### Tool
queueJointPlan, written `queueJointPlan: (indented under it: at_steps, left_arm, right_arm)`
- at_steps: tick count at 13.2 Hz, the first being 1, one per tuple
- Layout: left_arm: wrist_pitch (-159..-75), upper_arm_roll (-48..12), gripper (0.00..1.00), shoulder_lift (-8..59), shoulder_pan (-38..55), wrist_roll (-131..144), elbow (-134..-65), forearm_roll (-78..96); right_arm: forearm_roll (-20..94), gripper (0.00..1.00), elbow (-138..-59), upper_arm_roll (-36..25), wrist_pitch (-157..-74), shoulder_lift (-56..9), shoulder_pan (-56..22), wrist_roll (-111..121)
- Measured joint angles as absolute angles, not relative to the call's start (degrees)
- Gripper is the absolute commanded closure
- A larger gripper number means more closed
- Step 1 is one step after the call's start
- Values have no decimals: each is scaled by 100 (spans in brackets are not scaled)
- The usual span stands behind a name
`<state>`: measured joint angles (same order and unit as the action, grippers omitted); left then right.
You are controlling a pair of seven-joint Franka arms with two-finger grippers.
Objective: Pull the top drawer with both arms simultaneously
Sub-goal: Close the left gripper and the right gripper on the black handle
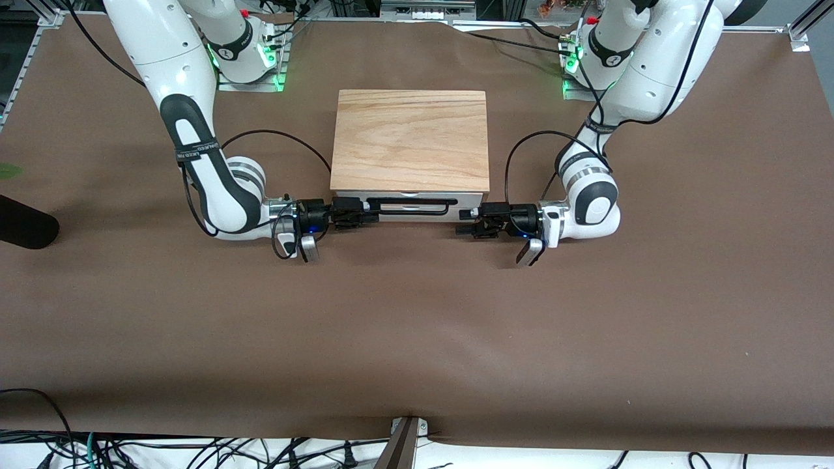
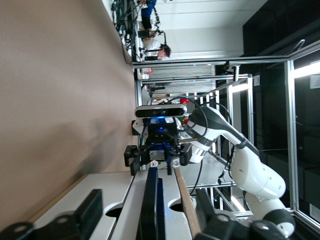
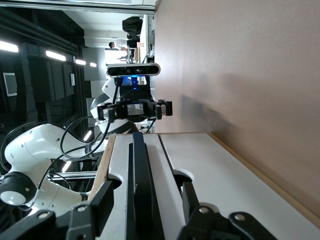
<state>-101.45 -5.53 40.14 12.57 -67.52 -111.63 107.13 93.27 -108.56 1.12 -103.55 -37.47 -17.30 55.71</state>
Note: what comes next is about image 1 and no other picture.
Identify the white-front drawer with black handle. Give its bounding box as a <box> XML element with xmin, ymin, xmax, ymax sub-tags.
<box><xmin>334</xmin><ymin>190</ymin><xmax>487</xmax><ymax>217</ymax></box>

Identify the white-front closed drawer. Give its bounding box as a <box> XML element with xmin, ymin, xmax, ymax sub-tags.
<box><xmin>336</xmin><ymin>208</ymin><xmax>486</xmax><ymax>223</ymax></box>

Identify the light wooden drawer cabinet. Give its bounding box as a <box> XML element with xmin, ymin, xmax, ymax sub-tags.
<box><xmin>330</xmin><ymin>89</ymin><xmax>491</xmax><ymax>196</ymax></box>

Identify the brown paper table cover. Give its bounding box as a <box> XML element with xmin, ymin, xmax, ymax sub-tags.
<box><xmin>0</xmin><ymin>13</ymin><xmax>834</xmax><ymax>457</ymax></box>

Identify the grey device behind table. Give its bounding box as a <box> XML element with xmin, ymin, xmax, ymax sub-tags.
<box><xmin>381</xmin><ymin>0</ymin><xmax>478</xmax><ymax>20</ymax></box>

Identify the black rounded cylinder object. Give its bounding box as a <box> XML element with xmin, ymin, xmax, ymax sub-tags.
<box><xmin>0</xmin><ymin>194</ymin><xmax>61</xmax><ymax>250</ymax></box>

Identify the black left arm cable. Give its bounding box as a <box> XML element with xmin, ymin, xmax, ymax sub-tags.
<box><xmin>505</xmin><ymin>0</ymin><xmax>717</xmax><ymax>206</ymax></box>

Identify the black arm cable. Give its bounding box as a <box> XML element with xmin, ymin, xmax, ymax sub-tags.
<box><xmin>62</xmin><ymin>0</ymin><xmax>333</xmax><ymax>261</ymax></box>
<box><xmin>505</xmin><ymin>0</ymin><xmax>717</xmax><ymax>206</ymax></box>

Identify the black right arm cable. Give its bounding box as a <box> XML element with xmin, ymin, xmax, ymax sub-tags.
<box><xmin>62</xmin><ymin>0</ymin><xmax>333</xmax><ymax>261</ymax></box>

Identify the aluminium left arm base plate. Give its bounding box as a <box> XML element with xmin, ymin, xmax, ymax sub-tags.
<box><xmin>559</xmin><ymin>29</ymin><xmax>633</xmax><ymax>102</ymax></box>

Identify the aluminium right arm base plate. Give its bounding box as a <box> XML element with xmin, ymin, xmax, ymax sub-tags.
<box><xmin>217</xmin><ymin>16</ymin><xmax>289</xmax><ymax>93</ymax></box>

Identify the black cable on table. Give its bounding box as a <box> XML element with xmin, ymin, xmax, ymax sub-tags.
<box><xmin>456</xmin><ymin>29</ymin><xmax>569</xmax><ymax>54</ymax></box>

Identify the dark post with silver bracket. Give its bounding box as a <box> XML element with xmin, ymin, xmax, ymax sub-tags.
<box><xmin>375</xmin><ymin>417</ymin><xmax>431</xmax><ymax>469</ymax></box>

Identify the aluminium frame rail with bracket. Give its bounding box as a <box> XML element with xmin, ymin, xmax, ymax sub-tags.
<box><xmin>787</xmin><ymin>0</ymin><xmax>834</xmax><ymax>53</ymax></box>
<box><xmin>0</xmin><ymin>0</ymin><xmax>69</xmax><ymax>128</ymax></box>

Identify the looped black floor cable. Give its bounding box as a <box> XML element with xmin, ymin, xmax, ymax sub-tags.
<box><xmin>0</xmin><ymin>388</ymin><xmax>78</xmax><ymax>457</ymax></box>

